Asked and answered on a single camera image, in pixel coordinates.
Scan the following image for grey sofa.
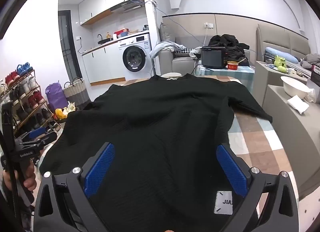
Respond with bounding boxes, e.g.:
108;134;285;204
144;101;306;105
159;36;252;76

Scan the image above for white wall cabinets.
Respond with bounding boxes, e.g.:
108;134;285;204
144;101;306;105
78;0;148;26

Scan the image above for small table with checked cloth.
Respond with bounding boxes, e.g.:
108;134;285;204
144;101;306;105
194;63;255;94

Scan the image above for grey cushion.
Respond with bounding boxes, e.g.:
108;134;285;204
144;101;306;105
159;22;175;44

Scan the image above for white folded cloth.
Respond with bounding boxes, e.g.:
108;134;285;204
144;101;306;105
287;95;310;115

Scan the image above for person's left hand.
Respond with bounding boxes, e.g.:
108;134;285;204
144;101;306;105
24;159;37;191

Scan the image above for white base cabinets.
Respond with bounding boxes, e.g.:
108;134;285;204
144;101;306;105
82;45;125;85

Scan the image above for checkered pillow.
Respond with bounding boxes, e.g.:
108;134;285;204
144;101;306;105
175;48;198;58

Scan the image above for light grey cloth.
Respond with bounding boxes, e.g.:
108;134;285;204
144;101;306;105
150;41;187;59

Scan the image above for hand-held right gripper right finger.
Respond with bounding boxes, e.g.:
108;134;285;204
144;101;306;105
216;143;299;232

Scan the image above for green toy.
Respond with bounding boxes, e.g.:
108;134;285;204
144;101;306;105
274;55;288;73

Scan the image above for blue pillow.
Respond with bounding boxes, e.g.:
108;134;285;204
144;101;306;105
265;47;299;64

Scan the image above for white basin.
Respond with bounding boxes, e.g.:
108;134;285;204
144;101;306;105
280;75;311;100

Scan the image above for pile of black clothes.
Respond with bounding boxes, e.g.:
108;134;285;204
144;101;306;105
208;34;250;66

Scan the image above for white washing machine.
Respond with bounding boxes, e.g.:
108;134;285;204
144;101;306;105
117;33;154;74

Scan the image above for black cooker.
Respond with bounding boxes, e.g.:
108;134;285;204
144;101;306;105
200;46;228;70

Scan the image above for beige headboard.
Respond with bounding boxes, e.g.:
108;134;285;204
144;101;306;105
256;23;312;61

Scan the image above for rows of shoes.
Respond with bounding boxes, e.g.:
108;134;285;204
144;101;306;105
0;64;60;135

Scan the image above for grey cabinet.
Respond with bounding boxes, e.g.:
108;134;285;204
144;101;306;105
262;85;320;200
255;61;310;108

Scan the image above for dark door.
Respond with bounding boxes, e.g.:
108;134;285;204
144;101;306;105
58;10;84;83

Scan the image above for black knit shirt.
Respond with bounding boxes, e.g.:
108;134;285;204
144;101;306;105
39;73;273;232

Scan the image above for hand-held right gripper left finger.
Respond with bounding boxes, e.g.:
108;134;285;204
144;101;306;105
34;142;117;232

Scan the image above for woven basket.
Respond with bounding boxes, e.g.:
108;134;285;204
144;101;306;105
63;77;91;110

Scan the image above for purple bag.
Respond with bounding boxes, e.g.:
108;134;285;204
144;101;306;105
45;81;68;113

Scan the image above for wooden shoe rack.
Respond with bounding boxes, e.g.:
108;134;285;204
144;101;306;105
0;63;62;137

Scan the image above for checked blanket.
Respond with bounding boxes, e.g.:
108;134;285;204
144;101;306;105
60;75;299;232

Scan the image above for range hood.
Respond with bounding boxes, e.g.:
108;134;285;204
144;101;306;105
110;0;145;14

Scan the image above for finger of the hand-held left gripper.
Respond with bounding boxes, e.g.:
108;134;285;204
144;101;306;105
37;132;60;147
27;127;48;139

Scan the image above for yellow toy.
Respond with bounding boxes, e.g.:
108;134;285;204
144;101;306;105
54;108;68;121

